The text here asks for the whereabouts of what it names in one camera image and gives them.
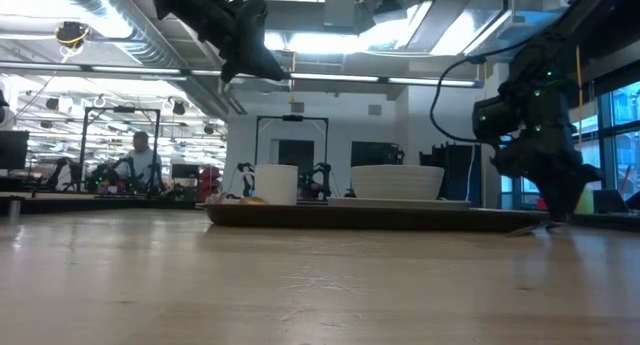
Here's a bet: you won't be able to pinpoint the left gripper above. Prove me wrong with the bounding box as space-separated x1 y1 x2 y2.
164 0 289 84

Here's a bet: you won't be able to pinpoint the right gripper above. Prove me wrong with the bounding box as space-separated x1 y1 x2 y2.
492 34 606 221

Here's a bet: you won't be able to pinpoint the white mug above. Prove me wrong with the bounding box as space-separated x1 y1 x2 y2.
254 163 300 206

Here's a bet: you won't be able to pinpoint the white plate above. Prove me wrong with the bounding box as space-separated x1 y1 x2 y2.
327 197 472 210

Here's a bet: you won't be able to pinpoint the white bowl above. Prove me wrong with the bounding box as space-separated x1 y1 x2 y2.
350 164 445 201

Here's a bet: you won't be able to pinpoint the dark brown tray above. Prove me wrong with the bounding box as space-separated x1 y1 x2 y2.
197 203 551 234

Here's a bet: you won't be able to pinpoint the yellow-green container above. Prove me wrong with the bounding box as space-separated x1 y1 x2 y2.
574 187 595 215

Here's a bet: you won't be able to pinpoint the grey ceiling box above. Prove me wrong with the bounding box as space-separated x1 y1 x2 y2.
323 0 359 29

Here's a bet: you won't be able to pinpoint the black folding panels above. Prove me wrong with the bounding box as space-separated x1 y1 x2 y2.
418 142 484 209

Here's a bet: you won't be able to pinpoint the dark grey door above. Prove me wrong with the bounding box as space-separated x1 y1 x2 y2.
276 138 316 199

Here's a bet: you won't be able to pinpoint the red object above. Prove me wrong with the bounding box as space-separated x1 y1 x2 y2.
199 165 225 201

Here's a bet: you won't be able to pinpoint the person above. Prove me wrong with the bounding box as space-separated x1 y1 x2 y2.
113 130 165 194

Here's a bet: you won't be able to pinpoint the black monitor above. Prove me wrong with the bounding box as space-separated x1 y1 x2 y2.
349 140 405 167
0 129 30 172

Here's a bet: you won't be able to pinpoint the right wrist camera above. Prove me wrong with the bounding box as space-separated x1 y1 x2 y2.
472 95 522 145

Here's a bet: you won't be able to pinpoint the white hanging cord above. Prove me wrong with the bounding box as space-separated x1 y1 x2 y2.
462 144 476 209

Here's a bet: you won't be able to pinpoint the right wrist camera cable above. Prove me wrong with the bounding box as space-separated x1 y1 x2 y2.
429 37 531 145

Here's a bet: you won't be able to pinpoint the black aluminium table frame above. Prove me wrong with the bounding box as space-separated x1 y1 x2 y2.
0 191 640 232

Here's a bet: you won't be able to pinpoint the silver metal post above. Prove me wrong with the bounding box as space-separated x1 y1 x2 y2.
7 194 25 225

